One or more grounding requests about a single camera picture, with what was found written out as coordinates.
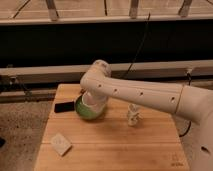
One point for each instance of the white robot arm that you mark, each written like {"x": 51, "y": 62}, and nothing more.
{"x": 189, "y": 102}

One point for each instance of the green ceramic bowl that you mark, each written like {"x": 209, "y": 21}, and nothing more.
{"x": 84, "y": 112}

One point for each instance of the small white figurine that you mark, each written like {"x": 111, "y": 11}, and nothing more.
{"x": 133, "y": 114}

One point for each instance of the black rectangular block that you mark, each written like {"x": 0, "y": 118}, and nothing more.
{"x": 64, "y": 107}

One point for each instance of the white rectangular sponge block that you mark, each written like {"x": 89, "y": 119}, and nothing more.
{"x": 60, "y": 144}

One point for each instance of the long white metal rail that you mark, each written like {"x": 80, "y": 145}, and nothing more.
{"x": 72, "y": 73}

